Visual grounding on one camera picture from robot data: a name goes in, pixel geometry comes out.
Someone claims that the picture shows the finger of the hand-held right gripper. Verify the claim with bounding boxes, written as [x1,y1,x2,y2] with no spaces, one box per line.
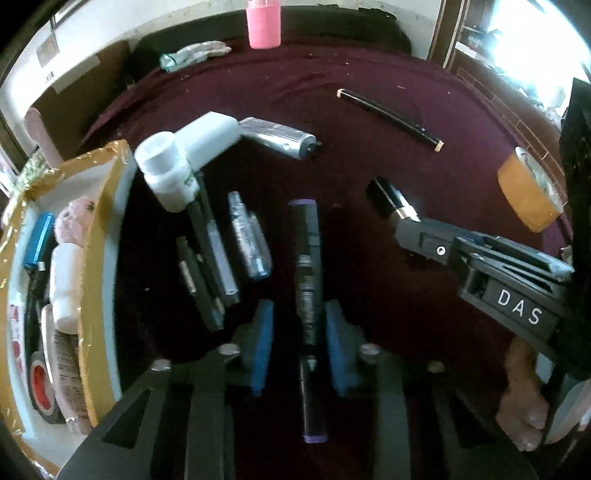
[394,216,575,296]

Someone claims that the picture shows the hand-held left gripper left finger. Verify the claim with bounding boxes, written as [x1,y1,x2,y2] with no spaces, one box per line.
[58,299,278,480]

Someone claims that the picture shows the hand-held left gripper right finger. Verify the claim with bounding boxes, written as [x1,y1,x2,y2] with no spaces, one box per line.
[323,300,541,480]

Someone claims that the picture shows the black lipstick gold band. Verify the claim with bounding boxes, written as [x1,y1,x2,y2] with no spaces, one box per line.
[366,176,421,224]

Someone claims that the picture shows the black marker purple caps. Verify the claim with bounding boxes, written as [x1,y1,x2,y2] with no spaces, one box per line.
[287,198,329,445]

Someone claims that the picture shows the yellow-brown packing tape roll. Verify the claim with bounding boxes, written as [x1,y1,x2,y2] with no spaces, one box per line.
[497,147,568,234]

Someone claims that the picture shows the yellow-taped cardboard box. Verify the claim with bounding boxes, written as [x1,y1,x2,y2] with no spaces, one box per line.
[0,138,139,476]

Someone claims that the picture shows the white bottle green label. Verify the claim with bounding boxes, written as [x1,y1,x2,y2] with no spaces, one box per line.
[134,131,199,213]

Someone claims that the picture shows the pink floral tube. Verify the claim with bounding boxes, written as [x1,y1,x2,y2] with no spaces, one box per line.
[41,302,95,435]

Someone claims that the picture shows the pink fluffy toy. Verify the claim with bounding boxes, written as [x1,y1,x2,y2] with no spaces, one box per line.
[54,196,98,245]

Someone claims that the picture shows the blue battery pack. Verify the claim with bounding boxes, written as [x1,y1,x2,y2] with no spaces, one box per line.
[22,211,56,271]

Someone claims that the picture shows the person's right hand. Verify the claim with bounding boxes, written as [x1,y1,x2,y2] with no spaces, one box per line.
[495,339,551,452]

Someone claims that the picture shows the maroon velvet cloth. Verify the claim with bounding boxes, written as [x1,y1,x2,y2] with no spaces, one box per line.
[81,37,578,462]

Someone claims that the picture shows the black pen white label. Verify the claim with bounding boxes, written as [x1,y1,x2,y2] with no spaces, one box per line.
[176,236,226,332]

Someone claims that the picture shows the clear pen black cap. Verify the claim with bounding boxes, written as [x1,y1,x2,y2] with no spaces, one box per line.
[189,171,242,306]

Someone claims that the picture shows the clear silver cosmetic tube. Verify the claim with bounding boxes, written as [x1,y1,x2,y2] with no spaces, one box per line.
[228,191,272,281]

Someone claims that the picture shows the black pen gold ends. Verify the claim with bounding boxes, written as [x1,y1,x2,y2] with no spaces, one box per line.
[337,88,445,153]

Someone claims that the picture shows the white bottle red label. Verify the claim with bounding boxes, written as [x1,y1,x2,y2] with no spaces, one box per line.
[48,242,86,334]

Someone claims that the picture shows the white charger adapter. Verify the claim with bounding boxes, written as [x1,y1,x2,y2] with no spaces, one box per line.
[175,112,241,169]

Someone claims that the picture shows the black electrical tape roll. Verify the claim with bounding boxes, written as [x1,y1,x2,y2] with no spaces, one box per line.
[25,348,68,425]

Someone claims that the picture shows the pink sleeved bottle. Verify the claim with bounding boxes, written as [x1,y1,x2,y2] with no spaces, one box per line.
[246,0,281,50]

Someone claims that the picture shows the white glove green cuff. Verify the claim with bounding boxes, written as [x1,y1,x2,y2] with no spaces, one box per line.
[159,41,232,72]

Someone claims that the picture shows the brown armchair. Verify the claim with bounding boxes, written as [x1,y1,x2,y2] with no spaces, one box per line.
[23,41,132,169]

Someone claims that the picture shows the wooden window frame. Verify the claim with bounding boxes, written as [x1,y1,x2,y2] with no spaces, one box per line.
[427,0,467,70]

